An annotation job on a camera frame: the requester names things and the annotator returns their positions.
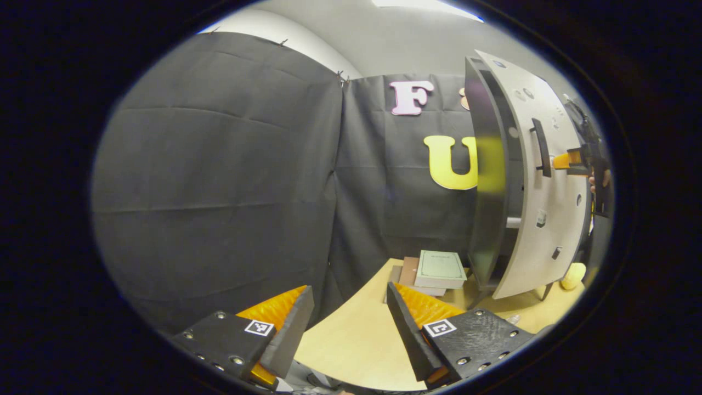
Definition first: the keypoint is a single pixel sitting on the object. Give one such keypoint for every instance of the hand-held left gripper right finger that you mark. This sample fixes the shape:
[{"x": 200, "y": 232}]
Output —
[{"x": 408, "y": 334}]

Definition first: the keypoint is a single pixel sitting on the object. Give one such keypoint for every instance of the yellow bread toy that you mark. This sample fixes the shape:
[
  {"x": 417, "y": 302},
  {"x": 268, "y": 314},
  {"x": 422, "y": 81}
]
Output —
[{"x": 573, "y": 276}]

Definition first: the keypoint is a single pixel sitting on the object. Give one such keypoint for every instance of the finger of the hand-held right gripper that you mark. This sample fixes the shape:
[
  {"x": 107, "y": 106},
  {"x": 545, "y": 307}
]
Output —
[{"x": 562, "y": 161}]

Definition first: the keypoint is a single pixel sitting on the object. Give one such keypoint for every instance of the black backdrop cloth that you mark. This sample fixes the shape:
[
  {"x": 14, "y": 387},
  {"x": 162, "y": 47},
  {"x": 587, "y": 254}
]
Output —
[{"x": 219, "y": 164}]

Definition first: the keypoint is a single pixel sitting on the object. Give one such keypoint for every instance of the long ceiling light panel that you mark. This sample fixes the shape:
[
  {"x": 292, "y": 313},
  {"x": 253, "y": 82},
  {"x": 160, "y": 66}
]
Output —
[{"x": 428, "y": 6}]

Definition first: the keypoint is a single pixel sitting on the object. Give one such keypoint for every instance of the brown book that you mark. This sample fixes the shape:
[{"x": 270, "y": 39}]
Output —
[{"x": 406, "y": 271}]

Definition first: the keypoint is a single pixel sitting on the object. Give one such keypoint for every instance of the grey cabinet door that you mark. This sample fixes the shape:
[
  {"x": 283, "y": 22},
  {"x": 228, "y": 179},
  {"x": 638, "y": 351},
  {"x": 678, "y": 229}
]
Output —
[{"x": 554, "y": 219}]

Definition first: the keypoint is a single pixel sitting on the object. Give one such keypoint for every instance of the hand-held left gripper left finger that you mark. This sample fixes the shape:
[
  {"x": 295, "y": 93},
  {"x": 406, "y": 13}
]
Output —
[{"x": 290, "y": 334}]

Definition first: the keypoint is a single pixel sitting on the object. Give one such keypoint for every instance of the grey cabinet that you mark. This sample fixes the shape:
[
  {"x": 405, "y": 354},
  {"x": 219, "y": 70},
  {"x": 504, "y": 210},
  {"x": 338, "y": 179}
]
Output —
[{"x": 485, "y": 219}]

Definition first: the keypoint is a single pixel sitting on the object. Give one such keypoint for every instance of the white book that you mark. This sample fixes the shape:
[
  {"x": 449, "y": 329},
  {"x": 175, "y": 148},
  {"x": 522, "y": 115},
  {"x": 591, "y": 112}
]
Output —
[{"x": 430, "y": 291}]

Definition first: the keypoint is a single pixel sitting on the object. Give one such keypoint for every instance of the metal cloth clip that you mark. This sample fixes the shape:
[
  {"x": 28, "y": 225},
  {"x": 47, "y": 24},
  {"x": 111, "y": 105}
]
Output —
[
  {"x": 282, "y": 41},
  {"x": 343, "y": 78}
]

